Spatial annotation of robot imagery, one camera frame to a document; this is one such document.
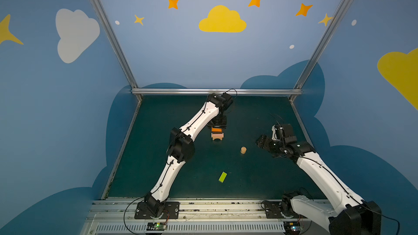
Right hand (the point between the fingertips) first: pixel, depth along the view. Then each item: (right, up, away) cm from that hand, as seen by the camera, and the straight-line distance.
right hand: (264, 141), depth 83 cm
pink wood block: (-24, +1, +13) cm, 27 cm away
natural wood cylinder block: (-9, -7, +10) cm, 15 cm away
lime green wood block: (-21, -19, +1) cm, 28 cm away
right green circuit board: (+9, -37, -11) cm, 39 cm away
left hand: (-22, +6, +8) cm, 24 cm away
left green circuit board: (-52, -35, -12) cm, 64 cm away
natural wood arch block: (-26, -1, +15) cm, 30 cm away
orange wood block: (-24, +5, +7) cm, 26 cm away
